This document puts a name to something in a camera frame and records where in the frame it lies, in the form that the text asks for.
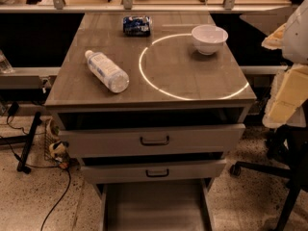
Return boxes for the blue pepsi can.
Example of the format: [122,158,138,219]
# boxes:
[122,15,152,37]

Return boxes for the top drawer with handle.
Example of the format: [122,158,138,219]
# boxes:
[60,124,245,158]

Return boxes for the open bottom drawer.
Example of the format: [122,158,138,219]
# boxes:
[98,179,216,231]

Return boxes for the black floor cable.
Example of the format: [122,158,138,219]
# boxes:
[0,113,72,231]

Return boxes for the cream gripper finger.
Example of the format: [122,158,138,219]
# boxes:
[269,67,308,124]
[261,24,286,50]

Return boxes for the clear plastic water bottle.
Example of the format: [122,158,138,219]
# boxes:
[85,50,129,93]

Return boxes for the black stand leg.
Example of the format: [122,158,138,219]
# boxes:
[17,112,41,174]

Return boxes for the middle drawer with handle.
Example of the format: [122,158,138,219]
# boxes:
[81,159,226,184]

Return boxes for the white bowl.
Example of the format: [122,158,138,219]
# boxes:
[192,24,228,55]

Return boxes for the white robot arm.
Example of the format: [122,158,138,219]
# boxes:
[262,0,308,128]

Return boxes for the grey drawer cabinet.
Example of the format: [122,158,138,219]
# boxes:
[44,11,258,231]

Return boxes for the black office chair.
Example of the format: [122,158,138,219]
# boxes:
[228,99,308,231]

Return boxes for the wire basket with items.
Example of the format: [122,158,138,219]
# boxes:
[45,118,69,169]

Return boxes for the drawer with handle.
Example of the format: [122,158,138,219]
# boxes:
[81,159,226,184]
[60,124,245,158]

